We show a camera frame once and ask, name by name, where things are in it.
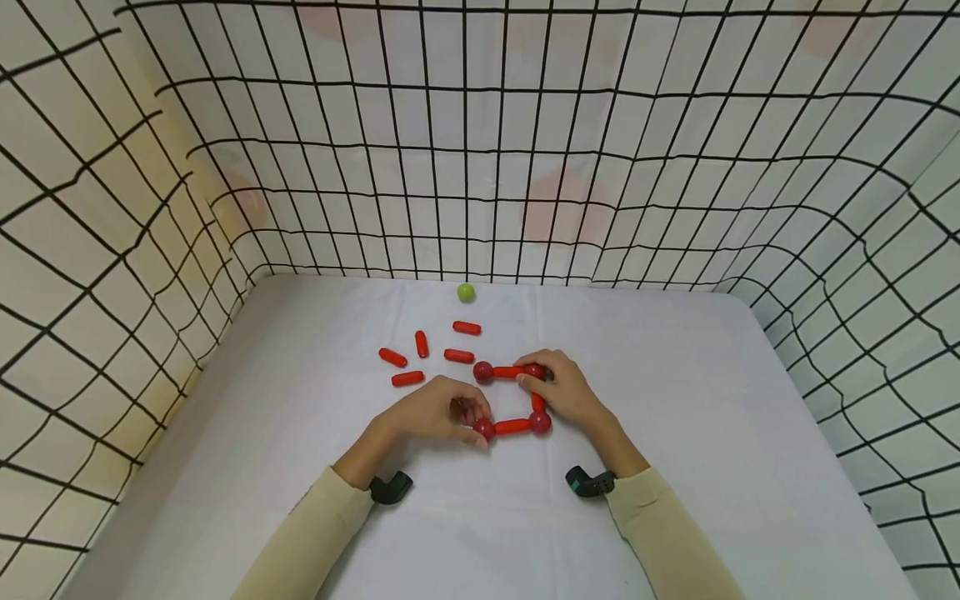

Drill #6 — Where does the person's left hand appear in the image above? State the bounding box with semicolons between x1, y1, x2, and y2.
372;374;495;453

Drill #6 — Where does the person's right hand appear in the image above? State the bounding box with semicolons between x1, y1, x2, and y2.
516;348;615;433

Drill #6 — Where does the person's right forearm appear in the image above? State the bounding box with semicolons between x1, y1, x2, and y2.
592;412;748;600

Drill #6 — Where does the person's left forearm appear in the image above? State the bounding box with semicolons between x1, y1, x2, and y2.
231;417;391;600

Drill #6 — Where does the black wrist band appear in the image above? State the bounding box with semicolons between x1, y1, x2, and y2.
564;466;618;500
368;471;414;506

